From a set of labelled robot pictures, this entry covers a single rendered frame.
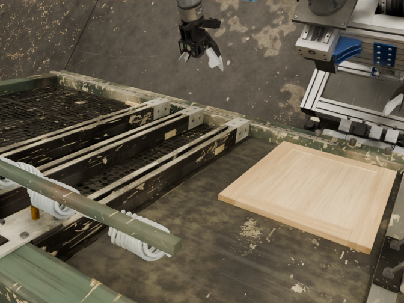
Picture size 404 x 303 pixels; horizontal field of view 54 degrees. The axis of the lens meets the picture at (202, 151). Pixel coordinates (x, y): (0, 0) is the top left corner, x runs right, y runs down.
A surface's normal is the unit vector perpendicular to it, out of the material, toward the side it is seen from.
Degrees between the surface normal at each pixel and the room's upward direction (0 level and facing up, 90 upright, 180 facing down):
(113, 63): 0
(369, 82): 0
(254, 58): 0
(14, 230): 55
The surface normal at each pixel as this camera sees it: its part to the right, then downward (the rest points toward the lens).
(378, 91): -0.38, -0.26
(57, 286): 0.07, -0.91
